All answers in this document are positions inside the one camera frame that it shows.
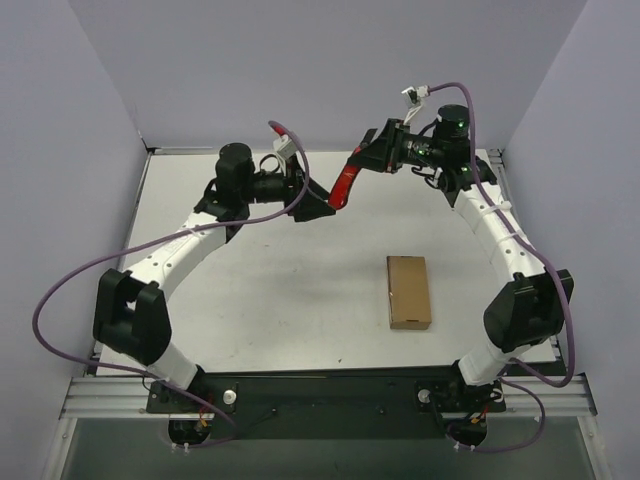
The red black utility knife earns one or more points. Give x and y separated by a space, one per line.
340 192

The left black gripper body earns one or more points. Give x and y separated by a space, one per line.
295 191

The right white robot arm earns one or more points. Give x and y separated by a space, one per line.
533 303

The brown cardboard express box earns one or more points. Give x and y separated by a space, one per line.
408 293

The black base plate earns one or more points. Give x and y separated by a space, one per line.
334 423

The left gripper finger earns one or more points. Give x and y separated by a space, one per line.
312 191
312 208

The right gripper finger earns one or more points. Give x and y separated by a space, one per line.
368 137
374 162

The aluminium frame rail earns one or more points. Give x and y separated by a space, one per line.
126 398

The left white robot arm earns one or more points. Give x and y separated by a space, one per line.
131 314

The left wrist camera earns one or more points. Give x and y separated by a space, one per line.
284 148

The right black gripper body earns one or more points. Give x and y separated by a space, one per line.
392 145

